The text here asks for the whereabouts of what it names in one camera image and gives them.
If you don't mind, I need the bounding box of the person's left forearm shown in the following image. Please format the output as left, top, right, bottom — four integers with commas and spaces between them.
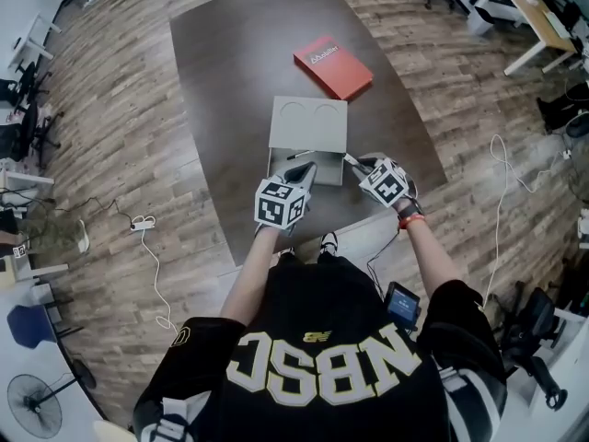
219, 227, 283, 324

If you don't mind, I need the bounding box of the black screen device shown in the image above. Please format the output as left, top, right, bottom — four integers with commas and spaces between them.
385, 281, 422, 332

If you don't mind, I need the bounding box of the blue chair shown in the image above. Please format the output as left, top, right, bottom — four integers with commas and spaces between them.
6, 304, 57, 351

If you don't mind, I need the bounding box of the black standing fan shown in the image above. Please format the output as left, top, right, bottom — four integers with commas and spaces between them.
6, 360, 98, 440

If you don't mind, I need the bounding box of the long white cable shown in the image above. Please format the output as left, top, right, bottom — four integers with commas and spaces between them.
481, 133, 572, 310

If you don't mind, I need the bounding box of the person's right forearm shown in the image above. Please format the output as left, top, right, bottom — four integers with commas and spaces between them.
398, 209, 464, 297

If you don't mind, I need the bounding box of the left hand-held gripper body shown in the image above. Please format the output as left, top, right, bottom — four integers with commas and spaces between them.
254, 176, 317, 238

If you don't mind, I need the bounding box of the dark brown desk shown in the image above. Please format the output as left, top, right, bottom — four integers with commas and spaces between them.
168, 0, 450, 267

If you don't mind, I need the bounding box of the black bag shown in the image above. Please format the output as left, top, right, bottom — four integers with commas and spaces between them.
536, 93, 589, 134

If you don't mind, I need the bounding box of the small white table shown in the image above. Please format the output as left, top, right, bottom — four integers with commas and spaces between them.
7, 11, 63, 66

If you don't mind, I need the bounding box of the black wrist watch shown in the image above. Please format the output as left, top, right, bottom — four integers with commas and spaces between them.
397, 199, 425, 219

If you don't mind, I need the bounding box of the camouflage cloth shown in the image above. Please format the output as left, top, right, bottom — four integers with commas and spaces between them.
17, 216, 84, 253

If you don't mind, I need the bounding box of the black armrest office chair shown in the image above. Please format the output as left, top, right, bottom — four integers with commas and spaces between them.
495, 286, 570, 413

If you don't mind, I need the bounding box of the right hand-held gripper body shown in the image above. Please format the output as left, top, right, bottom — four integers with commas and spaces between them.
357, 156, 412, 209

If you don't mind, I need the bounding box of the light wooden table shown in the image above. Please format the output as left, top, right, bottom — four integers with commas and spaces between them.
468, 0, 582, 77

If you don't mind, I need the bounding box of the grey box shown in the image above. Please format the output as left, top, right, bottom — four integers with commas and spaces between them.
266, 95, 348, 188

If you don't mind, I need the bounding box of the white curved desk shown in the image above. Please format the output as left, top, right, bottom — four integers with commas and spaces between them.
0, 287, 110, 442

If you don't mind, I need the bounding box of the black cable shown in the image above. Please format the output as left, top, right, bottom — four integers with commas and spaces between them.
366, 226, 406, 297

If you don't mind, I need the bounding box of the black printed jersey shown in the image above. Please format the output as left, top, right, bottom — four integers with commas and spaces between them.
132, 250, 509, 442

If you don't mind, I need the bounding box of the white power strip cable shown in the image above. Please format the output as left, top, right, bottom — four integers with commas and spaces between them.
137, 227, 181, 336

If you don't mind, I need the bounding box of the red book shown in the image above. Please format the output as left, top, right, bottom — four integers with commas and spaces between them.
293, 34, 375, 101

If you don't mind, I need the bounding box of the white shoe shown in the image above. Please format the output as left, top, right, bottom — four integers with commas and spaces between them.
318, 231, 340, 258

